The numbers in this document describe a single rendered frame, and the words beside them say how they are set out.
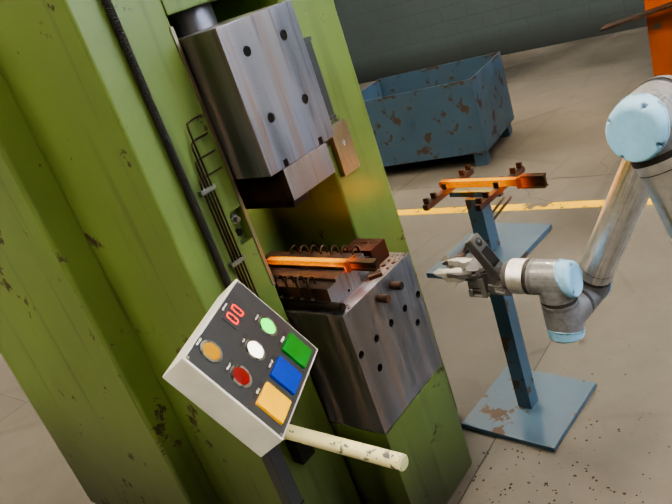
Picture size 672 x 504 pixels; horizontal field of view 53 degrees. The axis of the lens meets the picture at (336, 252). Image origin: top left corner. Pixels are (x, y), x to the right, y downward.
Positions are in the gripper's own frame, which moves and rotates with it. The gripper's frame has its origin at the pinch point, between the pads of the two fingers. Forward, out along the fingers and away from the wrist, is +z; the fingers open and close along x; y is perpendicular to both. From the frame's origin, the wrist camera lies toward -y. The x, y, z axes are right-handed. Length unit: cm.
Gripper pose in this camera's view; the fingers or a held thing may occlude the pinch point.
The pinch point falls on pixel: (441, 266)
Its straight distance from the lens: 184.6
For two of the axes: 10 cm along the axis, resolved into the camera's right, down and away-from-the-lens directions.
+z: -7.6, -0.2, 6.5
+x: 5.7, -4.9, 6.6
